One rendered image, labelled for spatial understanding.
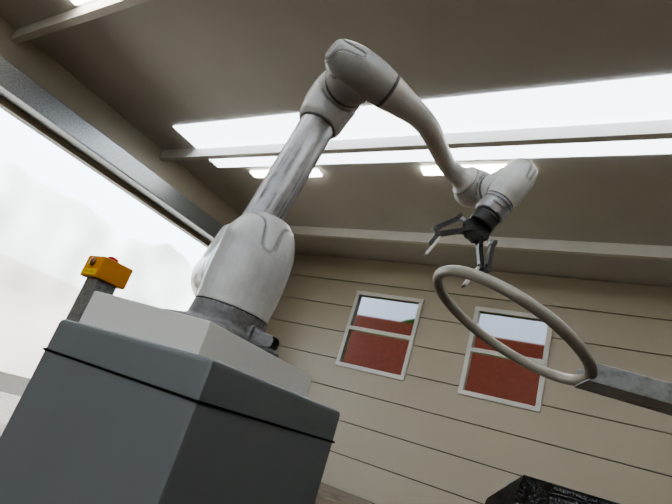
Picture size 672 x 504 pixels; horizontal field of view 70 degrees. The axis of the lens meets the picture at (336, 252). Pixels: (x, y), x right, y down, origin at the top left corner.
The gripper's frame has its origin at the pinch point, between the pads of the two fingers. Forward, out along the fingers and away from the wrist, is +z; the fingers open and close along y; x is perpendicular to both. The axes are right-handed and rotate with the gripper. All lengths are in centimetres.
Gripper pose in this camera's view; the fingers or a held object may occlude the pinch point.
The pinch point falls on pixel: (446, 267)
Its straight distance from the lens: 139.6
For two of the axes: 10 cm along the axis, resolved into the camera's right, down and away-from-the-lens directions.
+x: -0.5, 2.4, 9.7
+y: 7.7, 6.3, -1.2
